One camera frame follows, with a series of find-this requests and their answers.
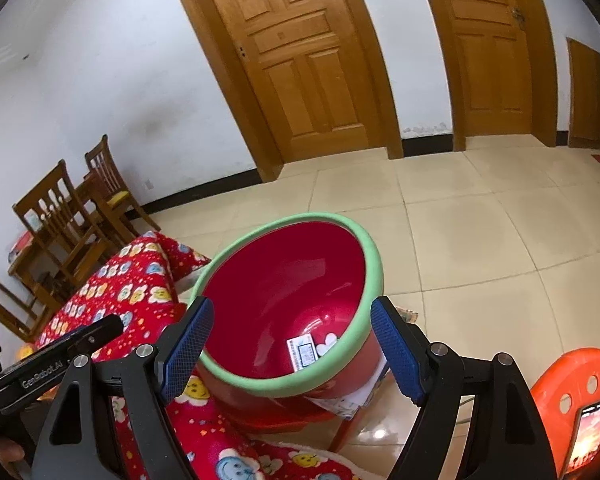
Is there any wooden door with latch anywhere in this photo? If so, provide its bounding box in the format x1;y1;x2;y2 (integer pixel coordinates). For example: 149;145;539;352
412;0;559;152

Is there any red plastic stool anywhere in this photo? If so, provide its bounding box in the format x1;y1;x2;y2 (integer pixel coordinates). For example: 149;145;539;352
215;355;396;456

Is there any wooden panel door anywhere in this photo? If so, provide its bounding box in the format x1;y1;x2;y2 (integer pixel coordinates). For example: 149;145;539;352
162;0;406;182

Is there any wooden chair with yellow cushion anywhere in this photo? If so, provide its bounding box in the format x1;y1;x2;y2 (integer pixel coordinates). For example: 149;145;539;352
84;135;162;235

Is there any red box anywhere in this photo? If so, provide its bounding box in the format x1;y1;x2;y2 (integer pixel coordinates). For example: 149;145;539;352
7;232;37;257

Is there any red smiley flower blanket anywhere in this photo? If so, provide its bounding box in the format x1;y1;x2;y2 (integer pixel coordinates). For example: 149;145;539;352
32;231;366;480

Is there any person's left hand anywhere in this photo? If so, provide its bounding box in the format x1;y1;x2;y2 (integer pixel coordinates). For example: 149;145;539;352
0;432;28;480

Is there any wooden dining table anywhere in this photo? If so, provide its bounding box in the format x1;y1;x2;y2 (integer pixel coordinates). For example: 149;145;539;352
7;172;108;311

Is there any orange plastic stool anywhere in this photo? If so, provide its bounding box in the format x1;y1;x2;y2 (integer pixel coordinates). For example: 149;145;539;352
530;347;600;480

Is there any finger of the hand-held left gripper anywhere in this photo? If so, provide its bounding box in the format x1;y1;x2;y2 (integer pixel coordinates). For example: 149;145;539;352
62;314;126;361

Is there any smartphone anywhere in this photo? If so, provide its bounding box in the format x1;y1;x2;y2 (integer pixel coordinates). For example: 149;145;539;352
562;399;600;477

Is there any small wooden cabinet door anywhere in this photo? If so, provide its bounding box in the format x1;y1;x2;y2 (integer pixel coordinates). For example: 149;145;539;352
566;37;600;154

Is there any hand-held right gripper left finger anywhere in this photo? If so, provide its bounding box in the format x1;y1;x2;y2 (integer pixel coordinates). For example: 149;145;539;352
32;296;216;480

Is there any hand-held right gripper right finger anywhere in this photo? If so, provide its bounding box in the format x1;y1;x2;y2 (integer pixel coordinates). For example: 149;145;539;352
370;296;561;480

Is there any red basin with green rim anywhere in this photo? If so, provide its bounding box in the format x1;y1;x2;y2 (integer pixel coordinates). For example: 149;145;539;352
190;212;388;413

